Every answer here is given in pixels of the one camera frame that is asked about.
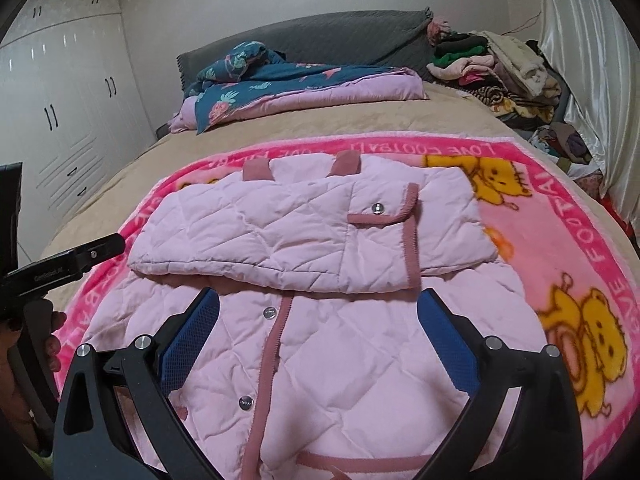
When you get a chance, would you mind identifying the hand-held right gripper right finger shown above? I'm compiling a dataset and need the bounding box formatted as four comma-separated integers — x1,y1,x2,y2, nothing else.
417,289,583,480

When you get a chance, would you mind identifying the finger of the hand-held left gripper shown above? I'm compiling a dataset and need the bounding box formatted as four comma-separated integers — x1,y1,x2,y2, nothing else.
74,232,127,273

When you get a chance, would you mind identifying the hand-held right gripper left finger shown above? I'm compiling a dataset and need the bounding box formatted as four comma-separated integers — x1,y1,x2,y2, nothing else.
52,287,221,480

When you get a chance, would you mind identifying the pink quilted jacket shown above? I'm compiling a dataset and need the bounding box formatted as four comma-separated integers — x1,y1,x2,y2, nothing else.
82,150,541,480

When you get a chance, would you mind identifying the pile of mixed clothes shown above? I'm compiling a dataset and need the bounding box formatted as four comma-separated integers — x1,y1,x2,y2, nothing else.
425,17,603,168

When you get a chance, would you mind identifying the person's left hand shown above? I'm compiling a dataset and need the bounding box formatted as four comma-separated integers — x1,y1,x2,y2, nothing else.
0,310,67,456

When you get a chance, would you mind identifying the pink printed blanket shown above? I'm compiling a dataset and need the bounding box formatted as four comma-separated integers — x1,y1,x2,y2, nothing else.
50,132,640,480

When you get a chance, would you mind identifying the white wardrobe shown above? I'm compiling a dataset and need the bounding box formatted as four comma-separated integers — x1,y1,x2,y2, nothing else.
0,0,156,261

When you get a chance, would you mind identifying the red cloth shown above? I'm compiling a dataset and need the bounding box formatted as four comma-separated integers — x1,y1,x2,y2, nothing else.
597,194,633,233

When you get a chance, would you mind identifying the bed with beige cover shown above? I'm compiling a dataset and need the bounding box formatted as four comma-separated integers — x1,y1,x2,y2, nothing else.
40,80,631,271

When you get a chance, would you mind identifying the dark blue floral quilt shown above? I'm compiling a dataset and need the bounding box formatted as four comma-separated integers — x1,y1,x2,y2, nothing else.
167,40,428,136

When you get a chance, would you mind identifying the grey padded headboard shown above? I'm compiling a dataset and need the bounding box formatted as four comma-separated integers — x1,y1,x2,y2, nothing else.
176,10,436,96

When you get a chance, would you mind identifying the white satin curtain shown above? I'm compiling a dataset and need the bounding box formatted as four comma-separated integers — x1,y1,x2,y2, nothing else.
537,0,640,241

